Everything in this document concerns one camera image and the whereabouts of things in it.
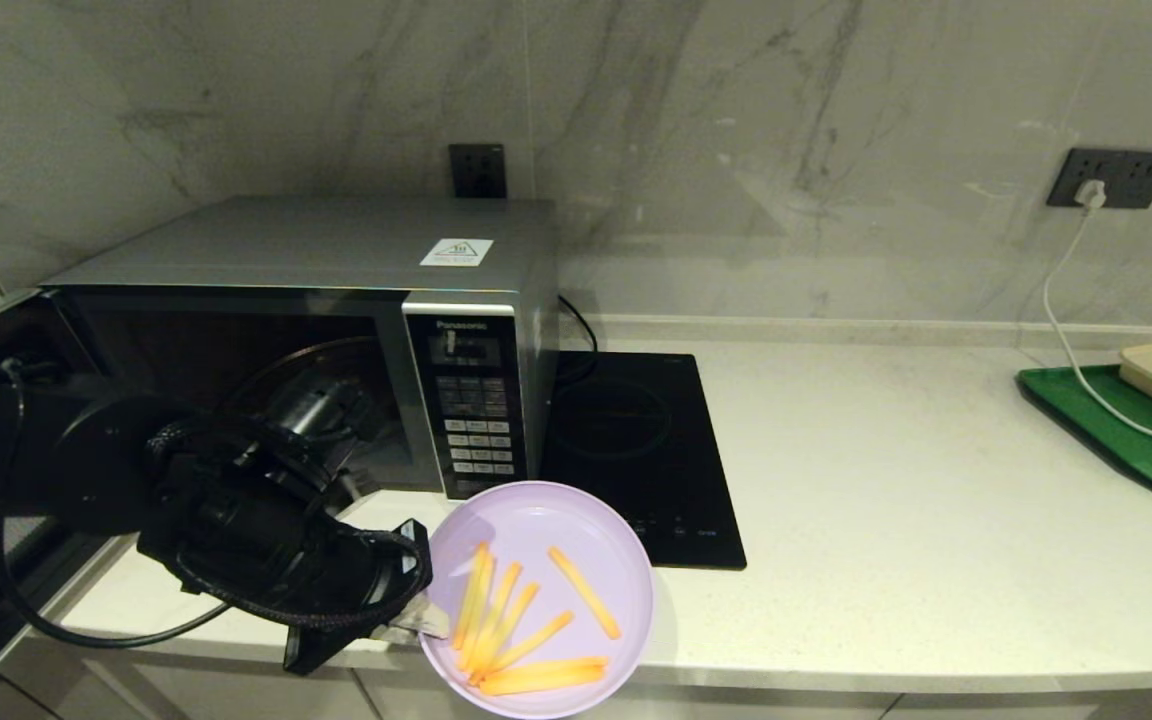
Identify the purple round plate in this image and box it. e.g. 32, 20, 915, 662
418, 481, 656, 720

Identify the silver Panasonic microwave oven body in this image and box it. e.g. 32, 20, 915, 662
41, 196, 563, 501

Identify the orange french fry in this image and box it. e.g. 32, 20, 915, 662
548, 546, 624, 641
450, 543, 490, 651
460, 555, 498, 669
476, 582, 542, 681
468, 562, 525, 675
480, 666, 608, 697
484, 610, 576, 683
476, 655, 610, 686

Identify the grey cabinet under counter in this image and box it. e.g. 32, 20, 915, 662
0, 640, 1152, 720

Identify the black induction cooktop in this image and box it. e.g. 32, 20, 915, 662
534, 352, 748, 572

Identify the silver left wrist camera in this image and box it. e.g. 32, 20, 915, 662
278, 376, 367, 443

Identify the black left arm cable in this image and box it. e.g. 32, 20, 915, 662
0, 360, 434, 651

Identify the small dark wall socket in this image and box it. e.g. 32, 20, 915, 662
448, 144, 507, 199

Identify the white power cable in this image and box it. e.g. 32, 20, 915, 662
1043, 208, 1152, 453

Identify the wide dark wall socket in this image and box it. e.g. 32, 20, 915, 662
1046, 148, 1152, 210

